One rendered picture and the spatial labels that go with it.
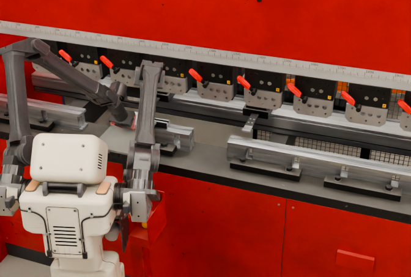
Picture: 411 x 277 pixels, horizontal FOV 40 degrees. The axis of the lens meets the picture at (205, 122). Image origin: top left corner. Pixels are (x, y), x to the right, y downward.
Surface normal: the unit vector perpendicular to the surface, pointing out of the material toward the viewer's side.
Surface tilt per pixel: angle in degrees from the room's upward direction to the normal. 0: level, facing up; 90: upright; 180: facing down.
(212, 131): 0
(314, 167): 90
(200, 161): 0
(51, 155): 48
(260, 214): 90
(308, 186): 0
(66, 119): 90
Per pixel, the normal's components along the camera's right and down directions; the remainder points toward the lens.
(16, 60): 0.80, 0.02
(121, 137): -0.02, -0.85
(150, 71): 0.22, -0.44
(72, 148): -0.07, -0.18
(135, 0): -0.34, 0.50
